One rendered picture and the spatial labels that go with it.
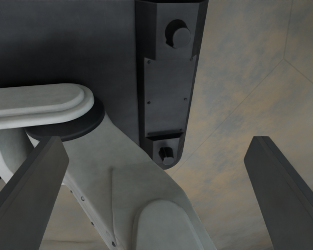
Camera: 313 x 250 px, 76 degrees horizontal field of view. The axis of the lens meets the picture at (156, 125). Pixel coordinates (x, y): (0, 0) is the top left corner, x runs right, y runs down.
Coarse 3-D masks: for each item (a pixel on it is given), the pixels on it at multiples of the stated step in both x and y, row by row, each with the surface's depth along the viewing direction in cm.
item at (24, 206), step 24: (48, 144) 10; (24, 168) 8; (48, 168) 9; (0, 192) 7; (24, 192) 8; (48, 192) 9; (0, 216) 6; (24, 216) 8; (48, 216) 9; (0, 240) 6; (24, 240) 8
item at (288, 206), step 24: (264, 144) 10; (264, 168) 9; (288, 168) 8; (264, 192) 9; (288, 192) 8; (312, 192) 7; (264, 216) 9; (288, 216) 8; (312, 216) 6; (288, 240) 8; (312, 240) 6
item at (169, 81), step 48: (0, 0) 34; (48, 0) 35; (96, 0) 37; (144, 0) 37; (192, 0) 39; (0, 48) 39; (48, 48) 40; (96, 48) 42; (144, 48) 42; (192, 48) 43; (96, 96) 50; (144, 96) 50; (144, 144) 62
